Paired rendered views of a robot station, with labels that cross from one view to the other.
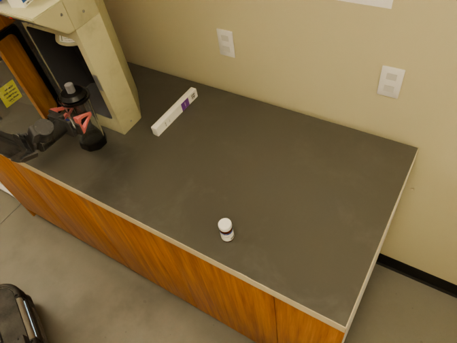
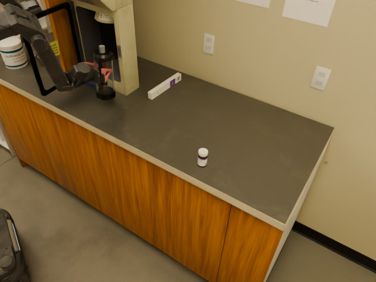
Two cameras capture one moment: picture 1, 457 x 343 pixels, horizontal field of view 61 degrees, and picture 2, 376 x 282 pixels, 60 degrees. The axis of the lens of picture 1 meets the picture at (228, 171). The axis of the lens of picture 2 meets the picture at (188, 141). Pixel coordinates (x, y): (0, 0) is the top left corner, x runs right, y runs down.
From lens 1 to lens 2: 43 cm
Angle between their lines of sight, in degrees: 10
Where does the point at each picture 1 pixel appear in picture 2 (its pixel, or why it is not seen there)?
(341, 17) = (293, 30)
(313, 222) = (263, 161)
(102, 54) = (127, 32)
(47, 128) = (85, 69)
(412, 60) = (336, 64)
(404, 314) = (311, 267)
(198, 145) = (181, 108)
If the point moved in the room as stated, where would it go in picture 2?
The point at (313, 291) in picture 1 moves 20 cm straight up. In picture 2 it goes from (262, 201) to (273, 166)
